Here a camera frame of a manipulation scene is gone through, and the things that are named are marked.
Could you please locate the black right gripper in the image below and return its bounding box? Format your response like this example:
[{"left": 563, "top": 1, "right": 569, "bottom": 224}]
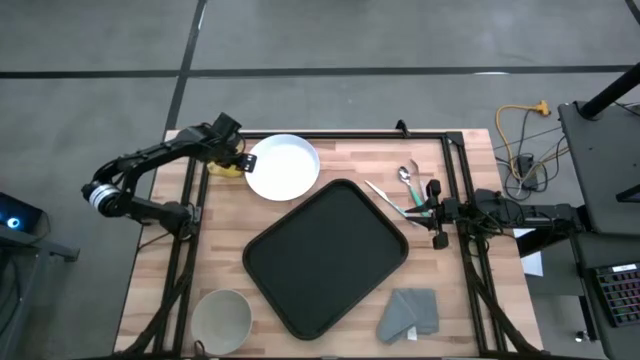
[{"left": 403, "top": 178, "right": 450, "bottom": 251}]

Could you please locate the teal-handled metal spoon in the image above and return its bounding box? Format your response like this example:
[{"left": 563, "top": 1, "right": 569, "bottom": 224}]
[{"left": 397, "top": 165, "right": 426, "bottom": 211}]

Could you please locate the white round plate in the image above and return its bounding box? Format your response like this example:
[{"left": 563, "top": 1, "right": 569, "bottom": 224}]
[{"left": 244, "top": 133, "right": 322, "bottom": 203}]

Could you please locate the grey cloth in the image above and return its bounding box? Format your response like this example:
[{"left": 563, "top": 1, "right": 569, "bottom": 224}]
[{"left": 375, "top": 287, "right": 441, "bottom": 345}]

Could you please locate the beige bowl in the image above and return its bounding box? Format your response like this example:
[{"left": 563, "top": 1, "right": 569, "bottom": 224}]
[{"left": 190, "top": 288, "right": 254, "bottom": 357}]

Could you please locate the black plastic tray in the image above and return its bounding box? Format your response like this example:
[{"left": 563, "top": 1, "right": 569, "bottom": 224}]
[{"left": 242, "top": 178, "right": 410, "bottom": 342}]

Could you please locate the black power adapter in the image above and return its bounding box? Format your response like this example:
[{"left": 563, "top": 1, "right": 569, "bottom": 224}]
[{"left": 516, "top": 153, "right": 539, "bottom": 191}]

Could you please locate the white paper sheet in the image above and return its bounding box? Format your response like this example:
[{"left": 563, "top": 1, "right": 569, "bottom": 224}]
[{"left": 512, "top": 227, "right": 545, "bottom": 278}]

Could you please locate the black side desk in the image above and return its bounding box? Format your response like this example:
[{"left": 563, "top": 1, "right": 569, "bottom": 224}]
[{"left": 557, "top": 99, "right": 640, "bottom": 360}]

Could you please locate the grey metal stand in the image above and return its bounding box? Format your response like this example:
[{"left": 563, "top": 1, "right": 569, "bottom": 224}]
[{"left": 0, "top": 229, "right": 81, "bottom": 360}]

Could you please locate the black computer with blue light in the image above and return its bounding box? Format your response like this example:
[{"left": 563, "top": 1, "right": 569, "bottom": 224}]
[{"left": 0, "top": 192, "right": 44, "bottom": 234}]

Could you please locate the backlit computer keyboard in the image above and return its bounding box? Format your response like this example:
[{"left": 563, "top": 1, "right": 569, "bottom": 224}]
[{"left": 594, "top": 262, "right": 640, "bottom": 329}]

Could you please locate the black upright pole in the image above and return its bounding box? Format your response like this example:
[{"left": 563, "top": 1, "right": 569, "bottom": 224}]
[{"left": 579, "top": 62, "right": 640, "bottom": 121}]

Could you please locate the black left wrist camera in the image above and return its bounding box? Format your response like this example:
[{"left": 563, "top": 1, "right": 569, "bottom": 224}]
[{"left": 212, "top": 111, "right": 244, "bottom": 141}]

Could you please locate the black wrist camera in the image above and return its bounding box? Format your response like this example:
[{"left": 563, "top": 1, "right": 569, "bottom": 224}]
[
  {"left": 442, "top": 198, "right": 464, "bottom": 221},
  {"left": 212, "top": 111, "right": 244, "bottom": 141}
]

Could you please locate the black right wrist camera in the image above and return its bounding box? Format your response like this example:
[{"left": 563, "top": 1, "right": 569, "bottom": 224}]
[{"left": 442, "top": 198, "right": 464, "bottom": 221}]

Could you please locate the black aluminium rig frame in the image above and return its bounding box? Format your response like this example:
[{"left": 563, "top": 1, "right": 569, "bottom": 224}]
[{"left": 112, "top": 130, "right": 544, "bottom": 360}]

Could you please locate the black floor cable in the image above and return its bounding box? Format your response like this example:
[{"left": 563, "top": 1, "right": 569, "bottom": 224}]
[{"left": 499, "top": 107, "right": 571, "bottom": 201}]

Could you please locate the yellow extension cable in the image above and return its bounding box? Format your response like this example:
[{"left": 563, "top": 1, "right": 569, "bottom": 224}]
[{"left": 494, "top": 99, "right": 551, "bottom": 174}]

